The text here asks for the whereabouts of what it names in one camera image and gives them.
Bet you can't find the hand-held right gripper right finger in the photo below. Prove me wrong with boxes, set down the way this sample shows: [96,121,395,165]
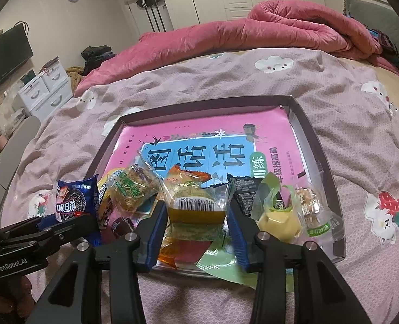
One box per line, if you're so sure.
[227,200,372,324]

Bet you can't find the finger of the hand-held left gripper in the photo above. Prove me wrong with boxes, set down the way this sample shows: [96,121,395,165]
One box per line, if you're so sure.
[4,230,99,257]
[0,213,97,242]

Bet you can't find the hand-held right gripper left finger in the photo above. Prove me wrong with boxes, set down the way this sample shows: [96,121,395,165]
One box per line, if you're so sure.
[32,200,170,324]

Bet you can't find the light green snack packet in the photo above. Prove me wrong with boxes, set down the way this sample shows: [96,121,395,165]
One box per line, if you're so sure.
[196,236,295,293]

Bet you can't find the blue cookie packet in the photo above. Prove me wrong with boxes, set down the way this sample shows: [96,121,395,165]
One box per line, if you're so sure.
[56,175,102,247]

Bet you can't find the clear yellow pastry packet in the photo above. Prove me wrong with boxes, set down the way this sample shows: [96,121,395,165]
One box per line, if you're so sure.
[252,172,305,244]

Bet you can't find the black green pea packet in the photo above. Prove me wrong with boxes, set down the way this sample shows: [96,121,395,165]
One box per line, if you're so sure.
[226,174,271,217]

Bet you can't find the clear cake packet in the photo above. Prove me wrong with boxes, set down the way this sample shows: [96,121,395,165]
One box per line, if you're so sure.
[160,175,232,242]

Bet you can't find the yellow snack packet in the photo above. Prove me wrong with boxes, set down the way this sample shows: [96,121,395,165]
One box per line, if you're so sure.
[96,172,119,230]

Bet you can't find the clear nut brittle packet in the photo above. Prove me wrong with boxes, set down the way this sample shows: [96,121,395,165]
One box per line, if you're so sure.
[106,164,163,213]
[292,185,345,244]

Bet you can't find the orange biscuit packet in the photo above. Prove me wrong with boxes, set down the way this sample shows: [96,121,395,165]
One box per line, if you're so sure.
[157,164,213,268]

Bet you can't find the dark shallow cardboard box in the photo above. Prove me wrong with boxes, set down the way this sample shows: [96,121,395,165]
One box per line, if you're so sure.
[85,95,347,279]

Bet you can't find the pink book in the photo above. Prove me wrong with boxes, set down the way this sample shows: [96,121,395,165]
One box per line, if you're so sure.
[112,104,307,217]

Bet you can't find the white drawer cabinet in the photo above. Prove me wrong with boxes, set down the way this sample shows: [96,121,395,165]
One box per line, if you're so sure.
[17,64,73,122]

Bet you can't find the yellow knitted blanket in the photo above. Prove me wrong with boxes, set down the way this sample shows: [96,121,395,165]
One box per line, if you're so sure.
[66,66,85,90]

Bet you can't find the black television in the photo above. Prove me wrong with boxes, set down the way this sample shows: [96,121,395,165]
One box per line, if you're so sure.
[0,25,34,100]

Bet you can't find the dark clothes pile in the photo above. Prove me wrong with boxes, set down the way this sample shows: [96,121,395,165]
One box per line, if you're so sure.
[81,45,118,75]

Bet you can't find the pink quilt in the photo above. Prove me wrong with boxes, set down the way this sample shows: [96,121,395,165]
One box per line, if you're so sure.
[74,0,399,97]

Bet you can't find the beige bed sheet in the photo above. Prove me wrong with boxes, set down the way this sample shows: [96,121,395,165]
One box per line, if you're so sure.
[338,54,399,99]

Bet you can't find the striped dark clothing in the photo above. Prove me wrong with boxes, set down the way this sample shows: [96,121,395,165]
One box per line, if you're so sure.
[368,29,399,73]

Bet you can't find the grey padded headboard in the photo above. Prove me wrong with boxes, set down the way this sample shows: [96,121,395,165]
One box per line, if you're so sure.
[343,0,399,92]

